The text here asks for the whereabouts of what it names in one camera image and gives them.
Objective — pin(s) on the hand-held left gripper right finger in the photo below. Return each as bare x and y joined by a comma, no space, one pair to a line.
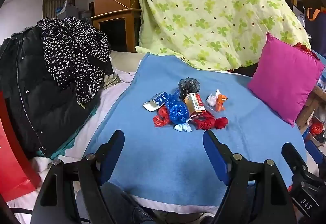
216,157

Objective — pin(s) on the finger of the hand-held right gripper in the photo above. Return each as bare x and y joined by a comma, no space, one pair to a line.
313,152
293,157

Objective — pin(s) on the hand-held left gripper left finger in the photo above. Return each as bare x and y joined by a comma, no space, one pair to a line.
112,156

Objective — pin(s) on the orange white plastic bag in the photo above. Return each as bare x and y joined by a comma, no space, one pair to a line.
220,101

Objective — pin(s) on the large red plastic bag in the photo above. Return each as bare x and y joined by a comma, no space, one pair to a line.
206,122

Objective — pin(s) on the wooden stool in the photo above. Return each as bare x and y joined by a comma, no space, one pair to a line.
309,106

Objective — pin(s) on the person's leg in jeans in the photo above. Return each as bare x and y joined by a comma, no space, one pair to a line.
122,203

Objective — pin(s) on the teal cloth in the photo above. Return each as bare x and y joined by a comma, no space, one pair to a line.
63,148

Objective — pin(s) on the blue blanket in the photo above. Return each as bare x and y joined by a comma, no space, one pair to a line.
165,162

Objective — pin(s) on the orange medicine box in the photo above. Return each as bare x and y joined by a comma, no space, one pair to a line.
194,104

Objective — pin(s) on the blue plastic bag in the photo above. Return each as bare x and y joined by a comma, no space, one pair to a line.
177,111

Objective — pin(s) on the small red plastic bag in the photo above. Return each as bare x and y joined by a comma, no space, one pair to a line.
160,118

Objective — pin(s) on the blue white packet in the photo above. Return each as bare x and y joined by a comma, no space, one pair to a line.
158,100

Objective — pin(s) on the small patterned cloth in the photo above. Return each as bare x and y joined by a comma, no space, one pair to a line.
111,81

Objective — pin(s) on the black plastic bag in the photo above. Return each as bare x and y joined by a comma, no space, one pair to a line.
188,85

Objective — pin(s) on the magenta pillow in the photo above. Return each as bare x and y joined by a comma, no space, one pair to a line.
285,78

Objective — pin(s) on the red paper bag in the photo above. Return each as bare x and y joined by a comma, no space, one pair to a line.
12,162

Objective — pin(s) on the black puffer jacket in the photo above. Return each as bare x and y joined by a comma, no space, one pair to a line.
28,91

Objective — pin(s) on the black white floral garment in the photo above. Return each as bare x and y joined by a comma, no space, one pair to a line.
68,53

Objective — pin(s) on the green floral quilt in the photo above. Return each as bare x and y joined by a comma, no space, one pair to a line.
203,9

